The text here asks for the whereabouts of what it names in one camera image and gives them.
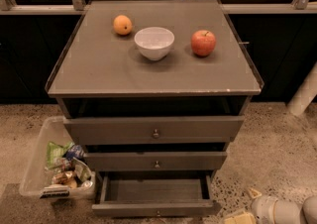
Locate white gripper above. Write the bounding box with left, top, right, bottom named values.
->
left=223, top=187, right=303, bottom=224

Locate grey bottom drawer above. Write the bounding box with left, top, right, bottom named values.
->
left=92, top=171, right=221, bottom=218

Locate grey drawer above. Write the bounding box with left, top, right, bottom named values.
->
left=63, top=116, right=244, bottom=146
left=92, top=171, right=221, bottom=218
left=84, top=152, right=227, bottom=171

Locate grey middle drawer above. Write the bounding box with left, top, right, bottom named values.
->
left=84, top=152, right=227, bottom=171

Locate grey top drawer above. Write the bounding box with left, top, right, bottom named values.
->
left=63, top=116, right=244, bottom=146

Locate grey drawer cabinet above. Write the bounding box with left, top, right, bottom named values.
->
left=45, top=0, right=264, bottom=182

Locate red apple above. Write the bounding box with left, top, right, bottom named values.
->
left=191, top=30, right=216, bottom=56

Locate blue snack packet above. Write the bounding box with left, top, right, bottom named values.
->
left=65, top=145, right=84, bottom=161

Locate brown snack packet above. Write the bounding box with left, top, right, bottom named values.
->
left=52, top=171, right=77, bottom=188

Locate clear plastic bin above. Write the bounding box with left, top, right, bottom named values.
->
left=19, top=116, right=96, bottom=199

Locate white ceramic bowl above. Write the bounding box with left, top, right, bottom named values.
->
left=134, top=27, right=174, bottom=61

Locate green snack bag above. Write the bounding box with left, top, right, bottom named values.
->
left=46, top=141, right=73, bottom=168

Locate orange fruit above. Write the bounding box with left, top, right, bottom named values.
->
left=113, top=15, right=133, bottom=36

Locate white cylindrical post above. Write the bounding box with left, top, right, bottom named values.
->
left=287, top=62, right=317, bottom=116

